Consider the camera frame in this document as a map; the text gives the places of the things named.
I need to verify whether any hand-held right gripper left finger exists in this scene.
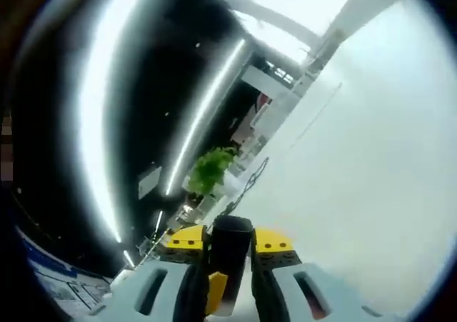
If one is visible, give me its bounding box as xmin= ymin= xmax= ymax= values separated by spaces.
xmin=87 ymin=223 xmax=211 ymax=322

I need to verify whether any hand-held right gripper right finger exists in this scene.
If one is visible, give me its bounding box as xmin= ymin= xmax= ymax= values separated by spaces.
xmin=251 ymin=227 xmax=393 ymax=322

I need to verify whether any ceiling air vent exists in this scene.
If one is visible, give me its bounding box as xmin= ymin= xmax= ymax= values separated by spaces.
xmin=137 ymin=166 xmax=164 ymax=198

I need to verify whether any small dark cosmetic bottle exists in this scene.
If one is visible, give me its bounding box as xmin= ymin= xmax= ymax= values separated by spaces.
xmin=214 ymin=259 xmax=253 ymax=318

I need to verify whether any long ceiling light strip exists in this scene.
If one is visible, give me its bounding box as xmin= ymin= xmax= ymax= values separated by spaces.
xmin=164 ymin=38 xmax=249 ymax=196
xmin=76 ymin=0 xmax=251 ymax=243

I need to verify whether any green potted plant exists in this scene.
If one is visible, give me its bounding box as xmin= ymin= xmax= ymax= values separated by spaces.
xmin=185 ymin=146 xmax=247 ymax=200

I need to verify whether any blue and white wall poster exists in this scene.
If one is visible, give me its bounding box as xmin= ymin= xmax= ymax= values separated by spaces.
xmin=21 ymin=228 xmax=111 ymax=312

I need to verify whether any black power cable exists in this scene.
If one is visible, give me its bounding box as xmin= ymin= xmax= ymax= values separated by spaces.
xmin=221 ymin=156 xmax=271 ymax=216

